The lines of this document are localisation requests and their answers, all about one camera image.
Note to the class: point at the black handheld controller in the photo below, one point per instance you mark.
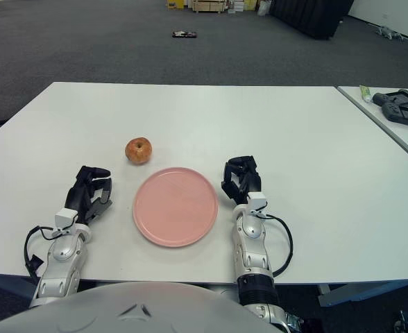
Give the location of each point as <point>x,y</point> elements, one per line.
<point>405,116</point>
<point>398,97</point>

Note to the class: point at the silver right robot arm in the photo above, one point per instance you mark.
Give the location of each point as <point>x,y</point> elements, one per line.
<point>252,249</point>

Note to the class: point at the grey robot torso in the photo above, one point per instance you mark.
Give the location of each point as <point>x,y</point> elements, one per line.
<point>131,312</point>

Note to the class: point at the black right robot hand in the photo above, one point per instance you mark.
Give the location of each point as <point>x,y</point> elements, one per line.
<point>245,182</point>

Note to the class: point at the green white tube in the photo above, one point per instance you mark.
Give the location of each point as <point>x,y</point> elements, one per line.
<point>365,93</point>

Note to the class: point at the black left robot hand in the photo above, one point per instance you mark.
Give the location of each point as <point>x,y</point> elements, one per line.
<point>77,196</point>

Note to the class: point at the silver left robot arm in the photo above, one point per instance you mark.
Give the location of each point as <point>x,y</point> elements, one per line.
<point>61,256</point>

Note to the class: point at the red yellow apple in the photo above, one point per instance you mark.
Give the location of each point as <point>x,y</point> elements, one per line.
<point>138,151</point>

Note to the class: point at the black caster wheel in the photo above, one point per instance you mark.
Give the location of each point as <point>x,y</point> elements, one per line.
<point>402,322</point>

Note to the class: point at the wooden pallet crate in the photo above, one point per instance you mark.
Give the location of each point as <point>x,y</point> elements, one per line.
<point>209,6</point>

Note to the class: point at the black curtain partition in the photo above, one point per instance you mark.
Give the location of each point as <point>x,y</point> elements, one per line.
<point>311,15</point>

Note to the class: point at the grey table frame beam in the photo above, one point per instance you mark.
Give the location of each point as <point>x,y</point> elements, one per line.
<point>363,293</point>

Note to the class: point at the grey robot dog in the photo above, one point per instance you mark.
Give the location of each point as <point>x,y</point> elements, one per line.
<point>389,33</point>

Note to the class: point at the small black floor tray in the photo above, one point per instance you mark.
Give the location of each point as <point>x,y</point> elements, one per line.
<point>184,34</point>

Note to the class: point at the yellow box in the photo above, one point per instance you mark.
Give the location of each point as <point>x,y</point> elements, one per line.
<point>175,3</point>

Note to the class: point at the round pink plate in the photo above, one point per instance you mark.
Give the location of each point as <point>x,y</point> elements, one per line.
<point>175,207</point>

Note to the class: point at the white plastic bag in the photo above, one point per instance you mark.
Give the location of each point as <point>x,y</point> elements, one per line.
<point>263,8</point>

